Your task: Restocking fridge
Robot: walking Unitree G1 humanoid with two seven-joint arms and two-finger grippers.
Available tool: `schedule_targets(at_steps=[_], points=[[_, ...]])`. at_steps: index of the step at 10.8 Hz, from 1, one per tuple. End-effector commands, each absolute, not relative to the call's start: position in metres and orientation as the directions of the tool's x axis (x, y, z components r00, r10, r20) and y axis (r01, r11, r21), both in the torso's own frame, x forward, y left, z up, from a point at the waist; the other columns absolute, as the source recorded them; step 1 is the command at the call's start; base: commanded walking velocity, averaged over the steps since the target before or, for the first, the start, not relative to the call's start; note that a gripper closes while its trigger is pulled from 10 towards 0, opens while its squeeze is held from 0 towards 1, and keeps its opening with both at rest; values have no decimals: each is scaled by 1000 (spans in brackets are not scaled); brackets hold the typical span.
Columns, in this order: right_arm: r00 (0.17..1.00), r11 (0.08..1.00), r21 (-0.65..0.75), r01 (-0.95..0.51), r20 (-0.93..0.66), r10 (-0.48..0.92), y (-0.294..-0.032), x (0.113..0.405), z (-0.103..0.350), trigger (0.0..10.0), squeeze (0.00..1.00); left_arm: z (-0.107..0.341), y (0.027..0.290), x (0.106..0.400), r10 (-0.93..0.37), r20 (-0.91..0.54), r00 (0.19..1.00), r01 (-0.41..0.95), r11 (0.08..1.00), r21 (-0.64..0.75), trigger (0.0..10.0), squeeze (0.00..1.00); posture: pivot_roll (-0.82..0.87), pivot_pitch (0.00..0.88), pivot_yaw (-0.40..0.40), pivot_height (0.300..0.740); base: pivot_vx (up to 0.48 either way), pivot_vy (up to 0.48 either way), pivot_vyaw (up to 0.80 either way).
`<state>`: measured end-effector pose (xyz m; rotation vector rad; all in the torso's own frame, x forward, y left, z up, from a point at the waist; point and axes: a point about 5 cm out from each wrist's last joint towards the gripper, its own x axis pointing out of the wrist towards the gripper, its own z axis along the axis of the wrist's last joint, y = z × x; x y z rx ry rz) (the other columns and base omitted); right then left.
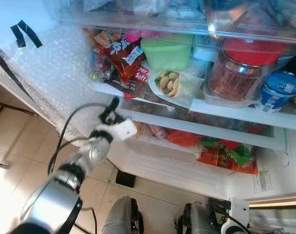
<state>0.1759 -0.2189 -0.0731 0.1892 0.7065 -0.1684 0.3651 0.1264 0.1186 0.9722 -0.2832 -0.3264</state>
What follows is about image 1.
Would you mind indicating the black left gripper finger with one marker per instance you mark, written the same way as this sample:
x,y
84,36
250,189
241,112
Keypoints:
x,y
115,104

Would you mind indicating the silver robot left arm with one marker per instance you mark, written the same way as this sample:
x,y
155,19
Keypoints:
x,y
55,200

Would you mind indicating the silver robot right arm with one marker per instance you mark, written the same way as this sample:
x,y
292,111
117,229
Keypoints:
x,y
229,229

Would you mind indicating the white fridge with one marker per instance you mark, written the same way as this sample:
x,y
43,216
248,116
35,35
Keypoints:
x,y
187,170

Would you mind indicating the black fridge foot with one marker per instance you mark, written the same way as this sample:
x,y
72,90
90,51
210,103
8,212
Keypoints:
x,y
126,179

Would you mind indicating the glass fridge shelf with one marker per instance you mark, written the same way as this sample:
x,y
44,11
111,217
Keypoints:
x,y
138,24

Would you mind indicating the white fridge shelf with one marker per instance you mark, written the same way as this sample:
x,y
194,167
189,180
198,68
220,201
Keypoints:
x,y
235,114

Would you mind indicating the grey robot right leg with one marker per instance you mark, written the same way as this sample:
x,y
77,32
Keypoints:
x,y
201,222

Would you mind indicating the grey robot leg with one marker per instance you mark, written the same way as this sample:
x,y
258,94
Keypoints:
x,y
118,217
201,222

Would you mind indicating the dark snack bag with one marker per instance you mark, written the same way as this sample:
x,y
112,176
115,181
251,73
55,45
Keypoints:
x,y
135,83

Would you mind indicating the orange snack packet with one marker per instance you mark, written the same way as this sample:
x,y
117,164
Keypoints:
x,y
139,131

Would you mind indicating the orange and green snack bag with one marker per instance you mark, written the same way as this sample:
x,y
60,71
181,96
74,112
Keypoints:
x,y
221,158

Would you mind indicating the pink sausage pack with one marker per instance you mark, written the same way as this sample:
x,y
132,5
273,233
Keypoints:
x,y
158,131

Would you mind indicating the white label sticker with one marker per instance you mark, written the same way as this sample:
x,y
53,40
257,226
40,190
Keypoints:
x,y
262,181

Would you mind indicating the red snack bag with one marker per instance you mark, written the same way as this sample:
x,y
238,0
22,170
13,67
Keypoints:
x,y
121,53

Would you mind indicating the light wooden ledge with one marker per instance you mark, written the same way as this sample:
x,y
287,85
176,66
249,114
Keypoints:
x,y
279,204

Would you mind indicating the clear bubble wrap sheet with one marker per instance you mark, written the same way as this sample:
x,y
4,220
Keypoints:
x,y
60,73

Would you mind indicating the pink lid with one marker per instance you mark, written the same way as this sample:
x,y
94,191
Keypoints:
x,y
138,35

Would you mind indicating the green plastic container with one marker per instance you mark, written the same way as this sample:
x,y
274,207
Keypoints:
x,y
167,53

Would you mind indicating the red plastic bag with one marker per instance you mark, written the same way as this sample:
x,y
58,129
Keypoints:
x,y
184,139

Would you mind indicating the clear crisper drawer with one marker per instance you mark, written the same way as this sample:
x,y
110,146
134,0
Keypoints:
x,y
265,141

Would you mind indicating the black furniture leg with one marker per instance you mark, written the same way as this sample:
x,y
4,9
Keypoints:
x,y
21,110

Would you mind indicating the grey robot left leg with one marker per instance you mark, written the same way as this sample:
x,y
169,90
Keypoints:
x,y
118,217

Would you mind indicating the small white tub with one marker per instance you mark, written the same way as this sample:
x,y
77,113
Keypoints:
x,y
206,53

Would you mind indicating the black tape strip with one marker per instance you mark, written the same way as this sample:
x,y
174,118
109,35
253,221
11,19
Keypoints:
x,y
30,34
17,36

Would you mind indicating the large jar with red lid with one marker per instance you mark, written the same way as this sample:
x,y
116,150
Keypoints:
x,y
235,78

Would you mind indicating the blue yoghurt cup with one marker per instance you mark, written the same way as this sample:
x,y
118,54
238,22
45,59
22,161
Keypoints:
x,y
279,90

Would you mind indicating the brown tinted plastic bag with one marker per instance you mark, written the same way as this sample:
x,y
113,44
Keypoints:
x,y
226,17

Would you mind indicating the crumpled clear plastic bag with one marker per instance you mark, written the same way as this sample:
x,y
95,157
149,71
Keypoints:
x,y
284,9

